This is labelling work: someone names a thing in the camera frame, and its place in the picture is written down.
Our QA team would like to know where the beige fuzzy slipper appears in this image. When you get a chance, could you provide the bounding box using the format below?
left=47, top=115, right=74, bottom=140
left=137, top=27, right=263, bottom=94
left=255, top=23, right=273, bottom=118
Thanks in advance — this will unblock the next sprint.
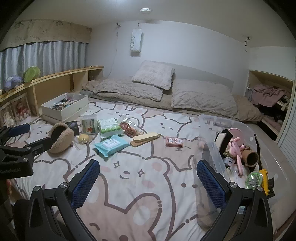
left=47, top=122, right=75, bottom=154

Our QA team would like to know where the pink rabbit toy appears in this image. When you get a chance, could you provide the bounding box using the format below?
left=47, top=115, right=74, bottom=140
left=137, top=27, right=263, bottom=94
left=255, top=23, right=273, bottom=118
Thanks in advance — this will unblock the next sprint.
left=228, top=138, right=245, bottom=160

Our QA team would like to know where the wooden shelf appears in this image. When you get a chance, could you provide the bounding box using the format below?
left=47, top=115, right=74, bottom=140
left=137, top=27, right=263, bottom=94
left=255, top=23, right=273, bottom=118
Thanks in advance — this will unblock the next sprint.
left=0, top=65, right=104, bottom=127

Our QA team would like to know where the green white box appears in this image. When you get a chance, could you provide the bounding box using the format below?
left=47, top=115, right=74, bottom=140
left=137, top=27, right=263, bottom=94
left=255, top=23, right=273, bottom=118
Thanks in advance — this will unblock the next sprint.
left=81, top=115, right=99, bottom=135

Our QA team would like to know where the person's left hand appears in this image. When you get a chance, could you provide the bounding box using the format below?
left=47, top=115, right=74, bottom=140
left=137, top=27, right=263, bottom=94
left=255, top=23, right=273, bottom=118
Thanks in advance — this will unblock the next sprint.
left=4, top=180, right=13, bottom=197

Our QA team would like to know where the blue wet wipes pack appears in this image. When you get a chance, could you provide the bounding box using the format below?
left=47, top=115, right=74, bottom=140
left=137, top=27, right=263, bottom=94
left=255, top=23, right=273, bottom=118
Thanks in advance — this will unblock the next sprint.
left=94, top=135, right=130, bottom=158

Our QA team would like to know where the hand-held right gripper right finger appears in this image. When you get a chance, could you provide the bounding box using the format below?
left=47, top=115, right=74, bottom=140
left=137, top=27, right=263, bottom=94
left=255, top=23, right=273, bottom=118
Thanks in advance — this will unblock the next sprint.
left=196, top=159, right=274, bottom=241

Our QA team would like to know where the pile of cosmetics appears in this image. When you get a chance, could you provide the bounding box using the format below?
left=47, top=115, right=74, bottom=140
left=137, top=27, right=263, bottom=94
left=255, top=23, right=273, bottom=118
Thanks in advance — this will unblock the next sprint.
left=46, top=95, right=85, bottom=110

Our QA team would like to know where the black box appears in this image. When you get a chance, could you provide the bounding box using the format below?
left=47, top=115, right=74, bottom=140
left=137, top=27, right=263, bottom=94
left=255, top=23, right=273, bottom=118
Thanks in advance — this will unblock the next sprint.
left=64, top=120, right=81, bottom=136

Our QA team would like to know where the white storage box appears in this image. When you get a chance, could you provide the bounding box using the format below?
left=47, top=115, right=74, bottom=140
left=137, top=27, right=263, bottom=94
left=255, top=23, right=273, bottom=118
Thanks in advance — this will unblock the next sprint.
left=41, top=93, right=89, bottom=126

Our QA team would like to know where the black strap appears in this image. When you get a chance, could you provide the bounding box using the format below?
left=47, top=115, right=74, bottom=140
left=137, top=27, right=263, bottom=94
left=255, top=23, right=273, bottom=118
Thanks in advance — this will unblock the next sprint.
left=253, top=134, right=264, bottom=171

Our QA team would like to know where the pile of clothes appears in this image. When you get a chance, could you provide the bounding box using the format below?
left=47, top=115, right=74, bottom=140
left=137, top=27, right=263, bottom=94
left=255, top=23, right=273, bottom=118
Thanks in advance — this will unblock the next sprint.
left=251, top=83, right=293, bottom=121

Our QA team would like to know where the grey curtain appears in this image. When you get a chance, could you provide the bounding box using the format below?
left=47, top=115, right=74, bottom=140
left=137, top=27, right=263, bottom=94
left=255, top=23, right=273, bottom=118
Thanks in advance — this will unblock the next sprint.
left=0, top=40, right=89, bottom=92

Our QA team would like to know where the fluffy beige pillow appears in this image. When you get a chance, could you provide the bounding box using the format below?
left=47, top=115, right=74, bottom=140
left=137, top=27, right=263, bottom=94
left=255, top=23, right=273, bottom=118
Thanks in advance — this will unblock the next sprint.
left=131, top=61, right=175, bottom=91

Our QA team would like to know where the tan blanket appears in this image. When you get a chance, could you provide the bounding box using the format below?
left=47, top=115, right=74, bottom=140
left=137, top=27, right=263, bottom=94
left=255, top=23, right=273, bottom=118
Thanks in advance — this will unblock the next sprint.
left=80, top=79, right=263, bottom=122

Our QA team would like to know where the clear plastic bag of items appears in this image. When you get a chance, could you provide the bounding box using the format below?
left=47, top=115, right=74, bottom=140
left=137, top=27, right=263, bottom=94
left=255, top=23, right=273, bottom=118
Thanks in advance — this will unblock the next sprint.
left=195, top=114, right=293, bottom=230

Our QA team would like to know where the quilted beige pillow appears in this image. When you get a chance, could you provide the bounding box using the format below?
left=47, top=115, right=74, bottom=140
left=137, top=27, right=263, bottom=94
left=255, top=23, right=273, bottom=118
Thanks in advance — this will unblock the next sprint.
left=171, top=79, right=238, bottom=117

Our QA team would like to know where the beige curtain valance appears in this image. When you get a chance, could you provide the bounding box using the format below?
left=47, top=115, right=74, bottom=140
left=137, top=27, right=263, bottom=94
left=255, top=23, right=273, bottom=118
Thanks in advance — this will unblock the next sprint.
left=0, top=19, right=92, bottom=52

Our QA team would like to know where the folded beige duvet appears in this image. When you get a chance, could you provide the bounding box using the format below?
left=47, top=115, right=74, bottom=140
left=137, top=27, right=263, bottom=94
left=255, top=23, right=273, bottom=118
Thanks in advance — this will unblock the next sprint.
left=80, top=77, right=163, bottom=102

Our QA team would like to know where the yellow ball in wrapper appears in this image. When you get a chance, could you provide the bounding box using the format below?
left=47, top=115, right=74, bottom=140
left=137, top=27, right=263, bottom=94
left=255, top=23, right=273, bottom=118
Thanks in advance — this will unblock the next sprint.
left=74, top=133, right=94, bottom=145

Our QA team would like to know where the brown cardboard tube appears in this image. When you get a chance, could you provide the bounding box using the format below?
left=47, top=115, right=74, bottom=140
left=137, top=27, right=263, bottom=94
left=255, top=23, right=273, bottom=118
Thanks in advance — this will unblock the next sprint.
left=240, top=148, right=259, bottom=167

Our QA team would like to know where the white wall remote holder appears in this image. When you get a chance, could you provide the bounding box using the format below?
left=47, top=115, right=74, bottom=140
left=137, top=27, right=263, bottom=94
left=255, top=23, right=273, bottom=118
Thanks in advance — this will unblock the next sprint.
left=129, top=27, right=143, bottom=57

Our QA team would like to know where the orange cord in clear bag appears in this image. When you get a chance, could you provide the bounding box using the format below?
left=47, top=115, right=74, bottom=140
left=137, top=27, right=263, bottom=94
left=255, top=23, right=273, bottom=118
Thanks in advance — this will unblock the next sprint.
left=119, top=116, right=145, bottom=138

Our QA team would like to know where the green plush toy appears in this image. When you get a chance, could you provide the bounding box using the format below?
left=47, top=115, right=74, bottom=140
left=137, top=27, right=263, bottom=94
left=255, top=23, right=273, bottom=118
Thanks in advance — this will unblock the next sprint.
left=23, top=66, right=41, bottom=82

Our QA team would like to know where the yellow headlamp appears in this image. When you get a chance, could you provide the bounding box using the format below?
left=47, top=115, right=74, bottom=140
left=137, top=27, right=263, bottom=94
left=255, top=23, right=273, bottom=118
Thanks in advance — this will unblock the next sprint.
left=245, top=169, right=271, bottom=197

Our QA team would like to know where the printed blanket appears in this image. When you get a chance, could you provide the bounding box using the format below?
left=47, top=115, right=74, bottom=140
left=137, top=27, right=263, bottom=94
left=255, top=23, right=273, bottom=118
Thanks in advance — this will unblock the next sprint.
left=5, top=97, right=292, bottom=241

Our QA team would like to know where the thin wall cable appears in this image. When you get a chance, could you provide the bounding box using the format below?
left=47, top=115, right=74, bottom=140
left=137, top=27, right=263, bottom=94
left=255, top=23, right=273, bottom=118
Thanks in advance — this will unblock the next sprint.
left=107, top=23, right=122, bottom=79

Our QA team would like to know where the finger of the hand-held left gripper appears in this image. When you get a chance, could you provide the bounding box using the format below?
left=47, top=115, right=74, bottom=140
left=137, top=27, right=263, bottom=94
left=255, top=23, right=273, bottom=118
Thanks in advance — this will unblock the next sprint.
left=0, top=123, right=31, bottom=145
left=0, top=137, right=55, bottom=164

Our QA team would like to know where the pink round mirror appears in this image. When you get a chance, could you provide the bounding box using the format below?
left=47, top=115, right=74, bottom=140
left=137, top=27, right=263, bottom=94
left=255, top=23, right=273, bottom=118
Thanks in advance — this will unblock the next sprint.
left=228, top=127, right=248, bottom=144

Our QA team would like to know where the black and cream case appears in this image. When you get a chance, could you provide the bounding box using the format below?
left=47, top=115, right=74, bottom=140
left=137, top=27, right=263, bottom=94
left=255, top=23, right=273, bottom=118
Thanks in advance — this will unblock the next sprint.
left=214, top=129, right=233, bottom=153

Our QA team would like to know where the green tissue pack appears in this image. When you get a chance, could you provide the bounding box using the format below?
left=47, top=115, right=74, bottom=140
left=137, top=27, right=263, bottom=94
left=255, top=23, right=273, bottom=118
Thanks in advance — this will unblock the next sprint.
left=98, top=118, right=124, bottom=139

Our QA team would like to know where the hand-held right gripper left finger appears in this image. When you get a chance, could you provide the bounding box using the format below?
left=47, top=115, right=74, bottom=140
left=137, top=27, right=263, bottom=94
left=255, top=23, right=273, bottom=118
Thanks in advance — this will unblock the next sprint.
left=24, top=159, right=100, bottom=241

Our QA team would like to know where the plush teddy bear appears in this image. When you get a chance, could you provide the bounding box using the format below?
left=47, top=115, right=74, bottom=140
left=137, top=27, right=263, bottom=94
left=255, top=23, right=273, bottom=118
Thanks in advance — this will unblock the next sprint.
left=10, top=98, right=31, bottom=122
left=0, top=104, right=14, bottom=127

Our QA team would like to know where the white louvre door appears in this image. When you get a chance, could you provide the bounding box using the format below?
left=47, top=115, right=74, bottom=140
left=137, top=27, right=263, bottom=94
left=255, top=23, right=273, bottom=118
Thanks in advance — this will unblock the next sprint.
left=276, top=88, right=296, bottom=160

